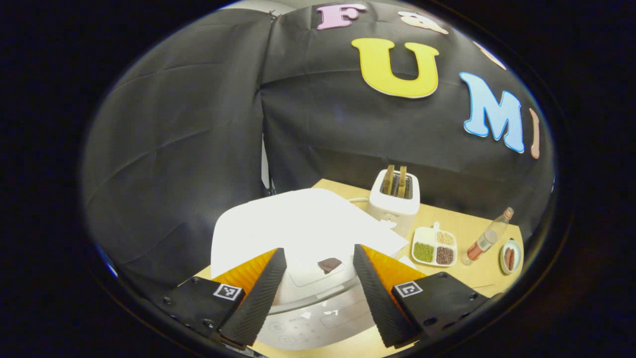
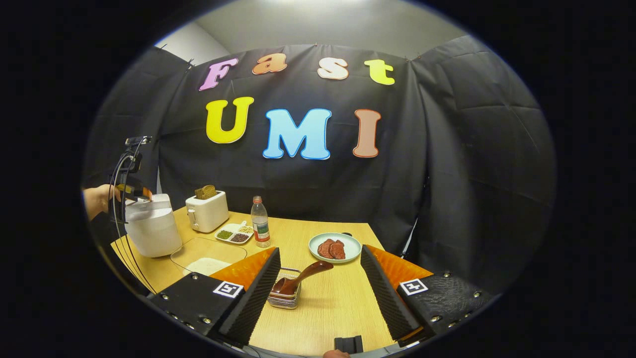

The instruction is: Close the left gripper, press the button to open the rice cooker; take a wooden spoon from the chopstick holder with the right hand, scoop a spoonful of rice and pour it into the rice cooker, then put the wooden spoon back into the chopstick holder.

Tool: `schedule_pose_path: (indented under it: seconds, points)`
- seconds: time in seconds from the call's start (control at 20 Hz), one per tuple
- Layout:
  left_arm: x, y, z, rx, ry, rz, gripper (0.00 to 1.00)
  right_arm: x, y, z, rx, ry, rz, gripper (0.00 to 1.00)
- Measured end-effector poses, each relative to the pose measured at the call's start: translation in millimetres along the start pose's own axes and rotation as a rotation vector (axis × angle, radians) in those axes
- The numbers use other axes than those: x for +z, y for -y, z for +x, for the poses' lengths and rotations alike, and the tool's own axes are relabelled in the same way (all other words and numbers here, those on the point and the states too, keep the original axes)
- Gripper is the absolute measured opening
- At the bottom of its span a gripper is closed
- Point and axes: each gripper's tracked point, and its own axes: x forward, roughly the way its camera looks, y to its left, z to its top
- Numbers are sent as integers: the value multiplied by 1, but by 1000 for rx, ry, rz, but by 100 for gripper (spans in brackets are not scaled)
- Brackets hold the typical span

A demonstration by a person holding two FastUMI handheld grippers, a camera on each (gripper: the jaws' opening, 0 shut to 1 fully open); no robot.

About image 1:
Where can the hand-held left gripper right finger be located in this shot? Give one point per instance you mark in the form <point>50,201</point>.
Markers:
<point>380,298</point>

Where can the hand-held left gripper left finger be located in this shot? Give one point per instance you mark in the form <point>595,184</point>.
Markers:
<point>258,298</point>

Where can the white sectioned bean dish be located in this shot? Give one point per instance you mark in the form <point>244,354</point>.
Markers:
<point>433,243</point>

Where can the brown bread slice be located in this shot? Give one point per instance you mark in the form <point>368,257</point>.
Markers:
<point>402,181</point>
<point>388,180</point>

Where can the clear plastic bottle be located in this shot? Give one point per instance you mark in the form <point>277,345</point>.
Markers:
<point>487,237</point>

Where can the red meat slice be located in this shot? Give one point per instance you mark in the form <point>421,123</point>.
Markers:
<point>507,258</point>
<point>512,258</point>

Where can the white toaster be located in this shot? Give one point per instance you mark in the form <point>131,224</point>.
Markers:
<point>392,211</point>

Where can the pale green plate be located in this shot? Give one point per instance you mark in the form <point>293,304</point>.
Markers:
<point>516,256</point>

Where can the white rice cooker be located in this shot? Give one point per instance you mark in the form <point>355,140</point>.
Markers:
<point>298,223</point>

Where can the black backdrop cloth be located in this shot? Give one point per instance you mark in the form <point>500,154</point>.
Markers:
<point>189,149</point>

